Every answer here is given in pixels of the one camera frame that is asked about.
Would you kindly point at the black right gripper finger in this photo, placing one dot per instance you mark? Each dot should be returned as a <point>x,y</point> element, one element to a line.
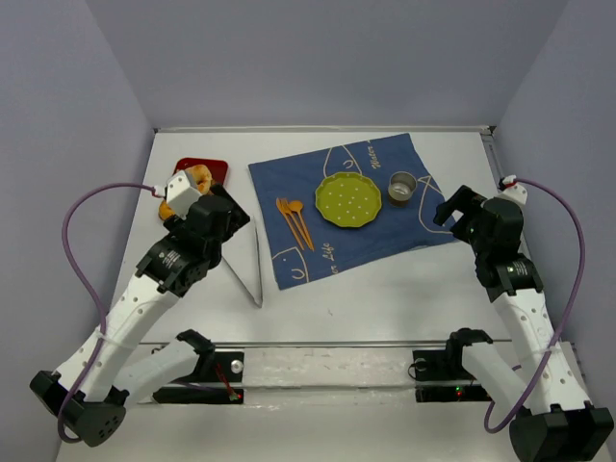
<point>444,214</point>
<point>465,201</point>

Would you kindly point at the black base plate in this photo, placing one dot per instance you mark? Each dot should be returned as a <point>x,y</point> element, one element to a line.
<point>436,382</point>
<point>219,382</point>

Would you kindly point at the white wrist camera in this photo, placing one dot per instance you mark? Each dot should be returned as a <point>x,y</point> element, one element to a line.
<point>181,193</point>
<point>511,190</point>

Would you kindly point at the red tray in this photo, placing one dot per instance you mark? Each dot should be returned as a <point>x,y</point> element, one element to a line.
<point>218,168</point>

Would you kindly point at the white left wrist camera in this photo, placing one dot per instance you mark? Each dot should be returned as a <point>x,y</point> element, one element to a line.
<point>181,193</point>

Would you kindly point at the orange plastic spoon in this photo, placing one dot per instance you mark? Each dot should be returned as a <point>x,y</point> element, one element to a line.
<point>296,206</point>

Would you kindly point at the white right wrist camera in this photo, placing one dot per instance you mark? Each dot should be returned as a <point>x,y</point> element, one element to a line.
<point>511,190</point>

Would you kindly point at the orange plastic fork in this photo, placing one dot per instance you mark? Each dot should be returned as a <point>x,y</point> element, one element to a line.
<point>286,217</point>

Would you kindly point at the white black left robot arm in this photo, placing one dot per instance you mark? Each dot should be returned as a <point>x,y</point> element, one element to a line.
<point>90,393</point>

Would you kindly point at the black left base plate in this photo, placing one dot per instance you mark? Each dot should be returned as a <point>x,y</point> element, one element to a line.
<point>219,382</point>

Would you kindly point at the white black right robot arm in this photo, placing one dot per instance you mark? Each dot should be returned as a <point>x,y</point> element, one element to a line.
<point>546,412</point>

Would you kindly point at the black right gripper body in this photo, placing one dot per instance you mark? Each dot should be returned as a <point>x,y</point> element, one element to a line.
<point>462,212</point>

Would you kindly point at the steel cup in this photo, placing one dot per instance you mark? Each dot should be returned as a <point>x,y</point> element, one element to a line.
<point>401,187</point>

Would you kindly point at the yellow ring donut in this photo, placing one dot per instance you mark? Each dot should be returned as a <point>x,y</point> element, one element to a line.
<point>164,211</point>

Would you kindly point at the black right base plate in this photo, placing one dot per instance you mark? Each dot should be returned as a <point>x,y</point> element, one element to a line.
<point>436,382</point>

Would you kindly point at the metal tongs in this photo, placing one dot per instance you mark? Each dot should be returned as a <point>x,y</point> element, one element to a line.
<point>242,255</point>

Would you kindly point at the blue fish-print placemat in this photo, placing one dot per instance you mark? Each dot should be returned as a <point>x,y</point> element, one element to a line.
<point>395,229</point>

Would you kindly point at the green polka-dot plate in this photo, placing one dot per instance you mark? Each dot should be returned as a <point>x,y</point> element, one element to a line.
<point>348,199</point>

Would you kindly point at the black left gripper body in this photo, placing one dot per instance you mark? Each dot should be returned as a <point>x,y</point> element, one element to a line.
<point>231,207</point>

